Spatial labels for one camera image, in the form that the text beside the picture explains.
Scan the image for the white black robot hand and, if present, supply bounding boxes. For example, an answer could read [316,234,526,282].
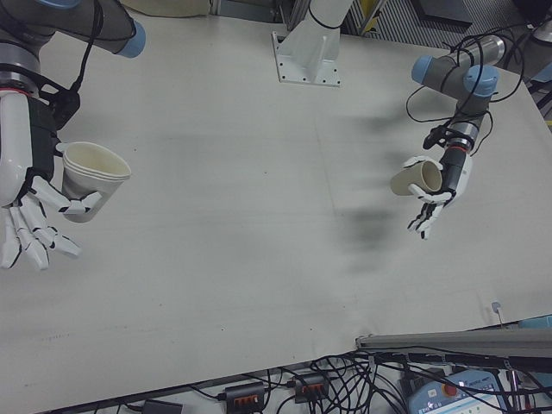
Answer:
[402,147,474,241]
[0,89,104,273]

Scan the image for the beige cup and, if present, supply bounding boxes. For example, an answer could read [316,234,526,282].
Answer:
[390,160,444,198]

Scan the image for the white paper cups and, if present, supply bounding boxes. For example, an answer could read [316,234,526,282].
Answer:
[61,141,132,224]

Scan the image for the grey metal box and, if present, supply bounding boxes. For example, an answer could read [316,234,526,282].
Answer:
[418,0,475,30]

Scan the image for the light blue plastic bin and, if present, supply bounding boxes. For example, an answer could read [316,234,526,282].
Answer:
[517,314,552,332]

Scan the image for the grey teach pendant red button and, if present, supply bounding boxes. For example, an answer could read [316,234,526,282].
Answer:
[406,369,552,414]

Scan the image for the black power strip orange switches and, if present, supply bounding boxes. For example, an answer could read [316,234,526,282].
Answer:
[292,373,329,401]
[223,380,267,409]

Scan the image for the black power adapter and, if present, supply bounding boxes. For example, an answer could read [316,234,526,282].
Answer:
[141,399,185,414]

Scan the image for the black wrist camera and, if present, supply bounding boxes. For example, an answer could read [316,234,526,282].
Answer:
[29,79,82,133]
[423,124,450,151]

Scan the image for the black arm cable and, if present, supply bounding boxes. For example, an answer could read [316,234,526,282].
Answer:
[406,33,525,157]
[68,0,106,94]

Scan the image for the aluminium profile post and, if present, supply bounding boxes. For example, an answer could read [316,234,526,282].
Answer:
[354,328,552,360]

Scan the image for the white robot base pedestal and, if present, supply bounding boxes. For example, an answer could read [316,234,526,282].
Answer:
[271,0,355,88]

